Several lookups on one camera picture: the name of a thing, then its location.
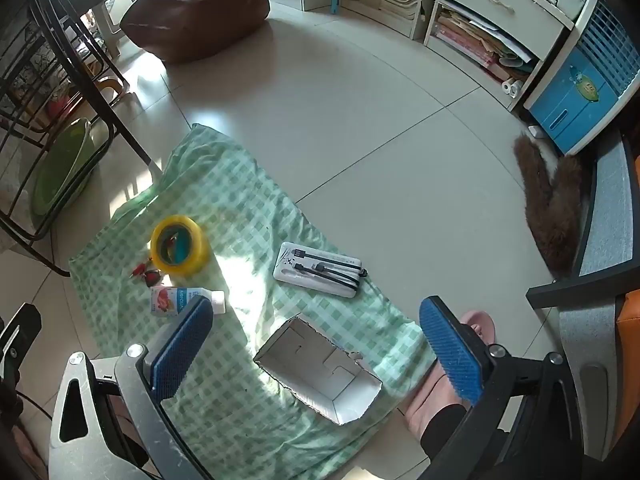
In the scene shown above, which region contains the white power bank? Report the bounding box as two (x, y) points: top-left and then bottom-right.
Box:
(273, 241), (363, 300)

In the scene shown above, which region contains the orange cushion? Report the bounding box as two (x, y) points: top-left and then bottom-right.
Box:
(612, 294), (640, 361)

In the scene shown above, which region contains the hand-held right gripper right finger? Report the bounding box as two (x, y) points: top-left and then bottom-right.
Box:
(415, 296), (586, 480)

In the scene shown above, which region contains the brown beanbag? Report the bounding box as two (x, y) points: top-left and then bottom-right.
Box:
(120, 0), (271, 65)

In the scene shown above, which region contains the grey office chair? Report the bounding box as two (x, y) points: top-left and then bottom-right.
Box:
(525, 127), (640, 463)

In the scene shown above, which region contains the yellow tape roll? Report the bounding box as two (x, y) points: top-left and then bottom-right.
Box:
(150, 215), (209, 276)

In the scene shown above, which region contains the black charging cable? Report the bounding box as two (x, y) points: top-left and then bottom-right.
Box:
(294, 262), (369, 287)
(295, 249), (361, 268)

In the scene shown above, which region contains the white plastic bottle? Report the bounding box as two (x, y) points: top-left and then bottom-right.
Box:
(150, 285), (227, 317)

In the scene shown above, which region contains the black metal rack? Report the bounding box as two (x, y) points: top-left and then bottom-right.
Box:
(0, 0), (162, 278)

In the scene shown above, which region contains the green checked cloth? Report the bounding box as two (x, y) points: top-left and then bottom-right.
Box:
(67, 122), (441, 480)

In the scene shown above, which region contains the beige wooden stool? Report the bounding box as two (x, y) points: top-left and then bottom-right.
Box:
(97, 75), (132, 107)

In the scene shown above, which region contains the brown furry duster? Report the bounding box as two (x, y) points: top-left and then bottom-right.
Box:
(514, 132), (592, 277)

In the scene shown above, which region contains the white drawer cabinet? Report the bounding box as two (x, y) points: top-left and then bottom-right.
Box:
(425, 0), (593, 111)

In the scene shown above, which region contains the green plastic basin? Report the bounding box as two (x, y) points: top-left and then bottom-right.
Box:
(30, 117), (108, 221)

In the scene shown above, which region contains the pink slipper foot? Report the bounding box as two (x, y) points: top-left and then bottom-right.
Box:
(404, 360), (471, 461)

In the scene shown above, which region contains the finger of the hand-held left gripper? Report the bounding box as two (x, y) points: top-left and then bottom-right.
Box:
(0, 302), (42, 378)

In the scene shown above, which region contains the white cardboard box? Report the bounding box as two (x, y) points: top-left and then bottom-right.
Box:
(253, 314), (383, 426)

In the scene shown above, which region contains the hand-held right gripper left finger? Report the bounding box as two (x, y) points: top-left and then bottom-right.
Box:
(50, 294), (216, 480)

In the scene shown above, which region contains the blue white air cooler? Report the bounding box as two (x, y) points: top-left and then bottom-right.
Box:
(524, 0), (640, 156)

